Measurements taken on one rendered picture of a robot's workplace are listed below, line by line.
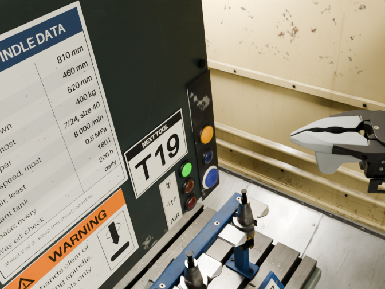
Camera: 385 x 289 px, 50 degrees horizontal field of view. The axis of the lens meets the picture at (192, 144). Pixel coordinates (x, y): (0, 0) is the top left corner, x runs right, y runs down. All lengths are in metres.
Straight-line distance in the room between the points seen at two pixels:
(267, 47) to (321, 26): 0.19
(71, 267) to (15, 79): 0.21
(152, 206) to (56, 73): 0.23
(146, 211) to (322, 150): 0.23
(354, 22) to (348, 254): 0.80
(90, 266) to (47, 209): 0.11
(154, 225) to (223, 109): 1.08
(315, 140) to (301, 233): 1.10
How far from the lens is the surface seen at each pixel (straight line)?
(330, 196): 1.57
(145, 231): 0.54
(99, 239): 0.48
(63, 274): 0.47
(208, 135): 0.55
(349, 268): 1.57
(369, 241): 1.59
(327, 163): 0.56
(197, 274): 0.96
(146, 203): 0.51
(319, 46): 1.25
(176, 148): 0.51
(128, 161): 0.45
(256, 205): 1.14
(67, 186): 0.41
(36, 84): 0.35
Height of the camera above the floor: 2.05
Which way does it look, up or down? 38 degrees down
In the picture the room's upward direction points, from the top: 8 degrees counter-clockwise
